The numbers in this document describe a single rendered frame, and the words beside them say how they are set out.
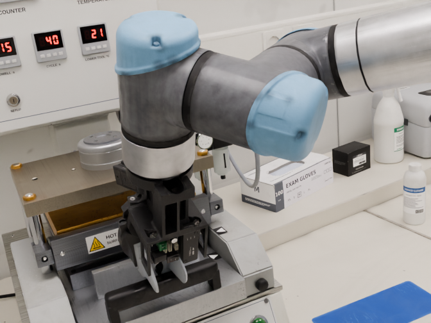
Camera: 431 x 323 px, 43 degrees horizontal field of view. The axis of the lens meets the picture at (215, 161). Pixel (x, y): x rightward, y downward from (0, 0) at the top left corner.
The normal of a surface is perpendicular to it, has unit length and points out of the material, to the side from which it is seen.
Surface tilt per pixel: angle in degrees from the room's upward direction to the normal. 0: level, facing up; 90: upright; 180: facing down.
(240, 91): 56
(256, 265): 41
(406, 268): 0
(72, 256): 90
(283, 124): 81
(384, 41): 68
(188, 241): 110
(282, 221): 0
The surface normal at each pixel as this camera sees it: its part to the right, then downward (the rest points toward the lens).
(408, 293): -0.11, -0.94
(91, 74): 0.43, 0.26
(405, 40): -0.51, -0.03
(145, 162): -0.30, 0.58
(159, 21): 0.04, -0.79
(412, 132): -0.90, 0.24
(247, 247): 0.20, -0.54
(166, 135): 0.26, 0.60
